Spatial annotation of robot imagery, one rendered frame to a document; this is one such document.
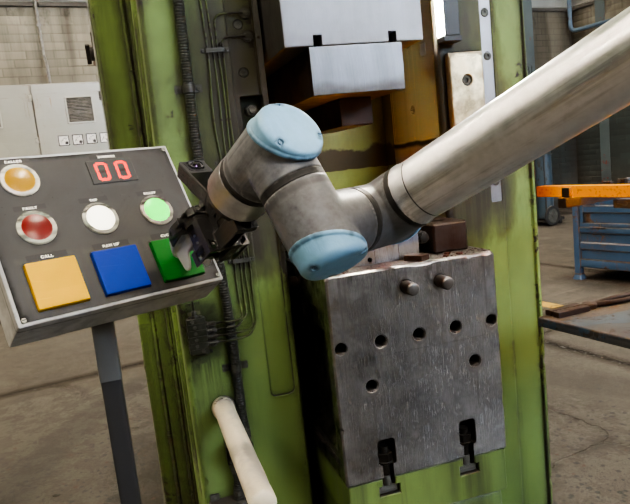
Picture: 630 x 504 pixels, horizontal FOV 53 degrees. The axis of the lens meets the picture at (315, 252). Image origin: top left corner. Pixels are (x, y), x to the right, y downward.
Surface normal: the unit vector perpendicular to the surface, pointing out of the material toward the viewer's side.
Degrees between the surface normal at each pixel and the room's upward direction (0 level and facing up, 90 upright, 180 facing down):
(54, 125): 90
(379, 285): 90
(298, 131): 55
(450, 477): 90
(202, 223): 60
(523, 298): 90
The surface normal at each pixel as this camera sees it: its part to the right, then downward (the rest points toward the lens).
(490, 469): 0.28, 0.11
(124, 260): 0.51, -0.46
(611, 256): -0.83, 0.16
